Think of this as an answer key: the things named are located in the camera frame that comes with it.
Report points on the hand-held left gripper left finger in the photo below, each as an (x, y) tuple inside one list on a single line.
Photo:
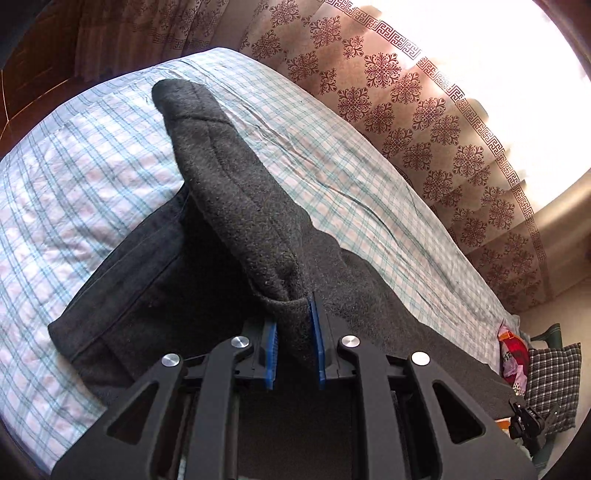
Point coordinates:
[(270, 354)]

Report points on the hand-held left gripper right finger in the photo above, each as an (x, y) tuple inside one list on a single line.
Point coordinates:
[(316, 337)]

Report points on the dark grey fleece pants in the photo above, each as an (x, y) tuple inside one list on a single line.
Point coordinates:
[(240, 217)]

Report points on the black white checkered cushion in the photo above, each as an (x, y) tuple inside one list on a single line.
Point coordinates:
[(551, 383)]

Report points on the red pink cloth bundle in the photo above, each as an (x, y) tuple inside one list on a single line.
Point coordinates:
[(513, 357)]

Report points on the patterned beige curtain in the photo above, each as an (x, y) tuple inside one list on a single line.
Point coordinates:
[(392, 92)]

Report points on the bed with plaid sheet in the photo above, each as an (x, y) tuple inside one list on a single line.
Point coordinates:
[(74, 184)]

